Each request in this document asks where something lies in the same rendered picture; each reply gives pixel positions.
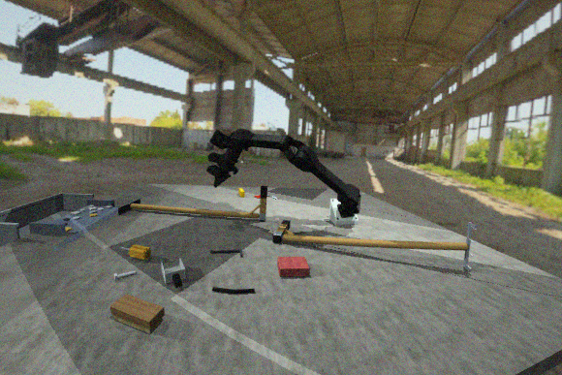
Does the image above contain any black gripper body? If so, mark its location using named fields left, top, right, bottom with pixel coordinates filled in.
left=206, top=152, right=238, bottom=179

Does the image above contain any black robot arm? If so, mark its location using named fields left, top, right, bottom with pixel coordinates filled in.
left=209, top=128, right=361, bottom=218

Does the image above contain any brown wooden block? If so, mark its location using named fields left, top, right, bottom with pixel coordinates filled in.
left=110, top=295, right=165, bottom=333

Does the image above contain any silver metal bolt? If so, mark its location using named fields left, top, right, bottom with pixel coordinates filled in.
left=114, top=271, right=137, bottom=281

